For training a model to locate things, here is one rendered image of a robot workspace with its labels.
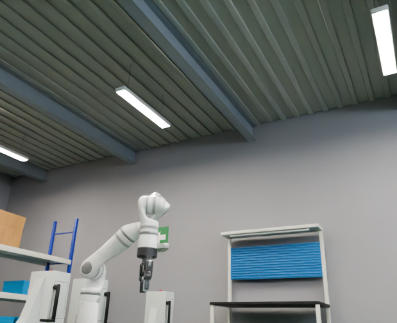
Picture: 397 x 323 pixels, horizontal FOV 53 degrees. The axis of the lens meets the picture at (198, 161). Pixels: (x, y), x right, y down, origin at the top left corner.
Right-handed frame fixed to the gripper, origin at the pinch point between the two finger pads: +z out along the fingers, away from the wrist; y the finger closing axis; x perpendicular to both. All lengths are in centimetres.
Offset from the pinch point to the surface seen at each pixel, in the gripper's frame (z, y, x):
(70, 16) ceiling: -352, -284, -69
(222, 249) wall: -121, -508, 229
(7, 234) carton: -114, -522, -119
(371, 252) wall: -102, -333, 393
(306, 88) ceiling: -353, -318, 298
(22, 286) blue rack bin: -42, -550, -85
